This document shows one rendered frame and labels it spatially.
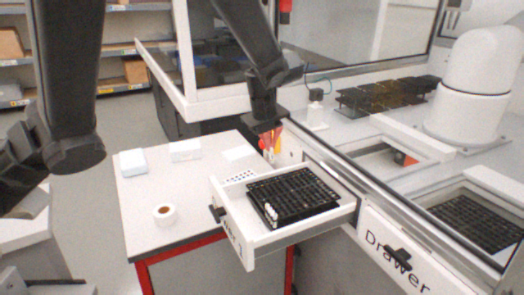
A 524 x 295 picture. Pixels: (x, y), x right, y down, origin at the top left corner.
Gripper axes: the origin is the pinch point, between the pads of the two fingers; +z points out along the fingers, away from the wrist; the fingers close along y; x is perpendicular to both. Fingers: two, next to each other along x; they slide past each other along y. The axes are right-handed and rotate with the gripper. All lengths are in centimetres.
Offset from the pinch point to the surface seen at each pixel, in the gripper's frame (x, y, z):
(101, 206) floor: -145, 74, 99
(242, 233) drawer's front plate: 9.1, 14.1, 13.7
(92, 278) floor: -83, 80, 98
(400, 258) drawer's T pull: 29.7, -14.0, 19.8
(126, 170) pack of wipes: -53, 38, 24
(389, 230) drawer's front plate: 23.2, -17.3, 19.3
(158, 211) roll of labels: -23.8, 31.4, 24.2
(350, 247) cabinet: 10.2, -17.1, 39.8
